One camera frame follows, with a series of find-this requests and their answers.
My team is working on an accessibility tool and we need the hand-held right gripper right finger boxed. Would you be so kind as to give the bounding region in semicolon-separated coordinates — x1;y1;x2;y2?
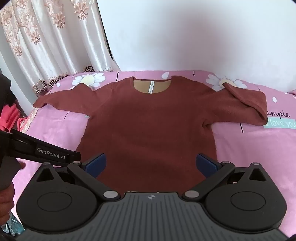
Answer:
182;153;269;202

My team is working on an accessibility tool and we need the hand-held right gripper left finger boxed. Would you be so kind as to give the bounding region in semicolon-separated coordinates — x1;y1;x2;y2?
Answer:
36;153;121;201

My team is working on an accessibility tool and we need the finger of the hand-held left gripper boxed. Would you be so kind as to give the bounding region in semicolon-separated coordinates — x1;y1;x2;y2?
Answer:
10;129;81;166

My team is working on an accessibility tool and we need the brown long-sleeved sweater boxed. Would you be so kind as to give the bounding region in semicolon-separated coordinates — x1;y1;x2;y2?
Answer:
33;76;269;193

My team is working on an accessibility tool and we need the person's left hand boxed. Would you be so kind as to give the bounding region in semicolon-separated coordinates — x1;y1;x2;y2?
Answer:
0;162;26;224

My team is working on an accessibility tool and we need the red cloth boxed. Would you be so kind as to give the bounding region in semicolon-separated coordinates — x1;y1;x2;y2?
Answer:
0;103;28;133

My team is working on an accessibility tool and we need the pink floral bed sheet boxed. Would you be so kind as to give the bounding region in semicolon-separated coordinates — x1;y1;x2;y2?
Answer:
20;70;296;237

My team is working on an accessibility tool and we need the teal patterned object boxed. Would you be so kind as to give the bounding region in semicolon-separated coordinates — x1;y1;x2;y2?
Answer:
5;210;25;235

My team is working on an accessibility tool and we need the cream patterned curtain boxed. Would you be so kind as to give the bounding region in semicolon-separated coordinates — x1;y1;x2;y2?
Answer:
0;0;121;95

